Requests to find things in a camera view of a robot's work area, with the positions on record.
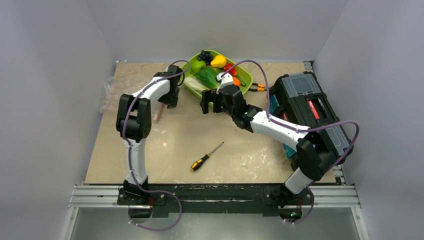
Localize orange persimmon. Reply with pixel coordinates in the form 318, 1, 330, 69
232, 76, 242, 87

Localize green plastic tray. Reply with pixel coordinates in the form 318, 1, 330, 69
181, 49, 254, 99

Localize red bell pepper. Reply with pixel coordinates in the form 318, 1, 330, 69
223, 63, 238, 77

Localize clear zip bag pink dots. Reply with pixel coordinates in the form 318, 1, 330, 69
96, 75, 153, 127

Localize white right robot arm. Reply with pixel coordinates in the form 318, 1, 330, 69
200, 84, 355, 206

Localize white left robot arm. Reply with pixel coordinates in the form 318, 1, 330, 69
116, 64, 185, 206

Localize green cucumber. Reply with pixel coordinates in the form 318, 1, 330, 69
236, 74, 247, 87

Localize green bok choy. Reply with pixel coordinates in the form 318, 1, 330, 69
196, 66, 220, 90

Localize green mango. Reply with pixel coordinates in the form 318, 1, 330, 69
212, 67, 225, 75

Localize green apple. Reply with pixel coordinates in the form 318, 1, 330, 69
190, 59, 207, 75

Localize black grape bunch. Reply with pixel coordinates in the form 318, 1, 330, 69
197, 50, 214, 66

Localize yellow black screwdriver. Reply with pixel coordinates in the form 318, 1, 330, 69
190, 141, 225, 172

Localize black toolbox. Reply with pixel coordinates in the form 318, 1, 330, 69
266, 71, 355, 170

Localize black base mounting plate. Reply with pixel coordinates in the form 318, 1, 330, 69
116, 182, 314, 220

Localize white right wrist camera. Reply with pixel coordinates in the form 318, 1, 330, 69
215, 72, 234, 91

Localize orange handled pliers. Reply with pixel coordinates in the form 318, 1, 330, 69
248, 82, 268, 92

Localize aluminium frame rail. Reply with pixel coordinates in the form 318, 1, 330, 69
67, 185, 361, 208

